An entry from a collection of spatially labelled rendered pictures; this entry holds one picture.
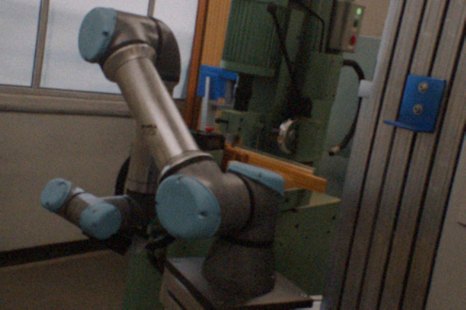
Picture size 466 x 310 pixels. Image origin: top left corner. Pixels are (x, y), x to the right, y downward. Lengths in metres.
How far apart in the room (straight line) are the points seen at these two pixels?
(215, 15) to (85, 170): 1.12
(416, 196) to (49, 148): 2.35
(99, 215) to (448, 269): 0.71
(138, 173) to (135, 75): 0.29
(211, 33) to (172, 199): 2.45
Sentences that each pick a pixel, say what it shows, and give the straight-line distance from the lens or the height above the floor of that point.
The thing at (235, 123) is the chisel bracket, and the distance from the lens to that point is 1.88.
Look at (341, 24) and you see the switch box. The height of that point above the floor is 1.40.
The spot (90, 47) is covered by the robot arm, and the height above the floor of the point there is 1.22.
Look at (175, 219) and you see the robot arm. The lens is 1.06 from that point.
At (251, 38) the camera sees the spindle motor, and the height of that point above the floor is 1.31.
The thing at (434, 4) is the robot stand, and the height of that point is 1.40.
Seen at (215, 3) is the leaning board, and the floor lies 1.49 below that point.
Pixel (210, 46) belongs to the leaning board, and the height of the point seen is 1.24.
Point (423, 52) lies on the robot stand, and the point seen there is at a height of 1.32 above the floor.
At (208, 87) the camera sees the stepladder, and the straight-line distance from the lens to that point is 2.80.
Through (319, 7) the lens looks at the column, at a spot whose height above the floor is 1.44.
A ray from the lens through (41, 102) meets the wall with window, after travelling 3.07.
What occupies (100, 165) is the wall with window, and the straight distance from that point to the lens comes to 3.33.
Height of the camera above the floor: 1.28
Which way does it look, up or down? 9 degrees down
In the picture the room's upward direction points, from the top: 10 degrees clockwise
